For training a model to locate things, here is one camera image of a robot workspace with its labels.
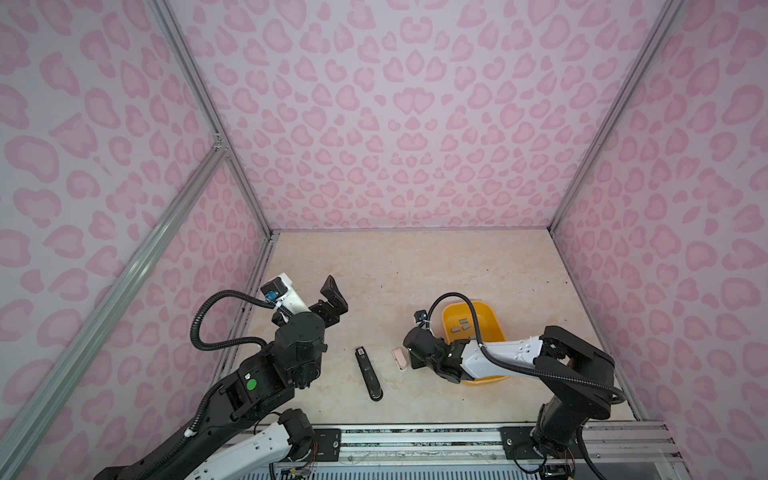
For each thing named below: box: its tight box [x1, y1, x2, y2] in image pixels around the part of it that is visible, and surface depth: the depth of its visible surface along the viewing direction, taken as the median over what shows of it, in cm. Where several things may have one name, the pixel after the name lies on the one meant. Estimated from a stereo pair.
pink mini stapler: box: [392, 347, 409, 372], surface depth 86 cm
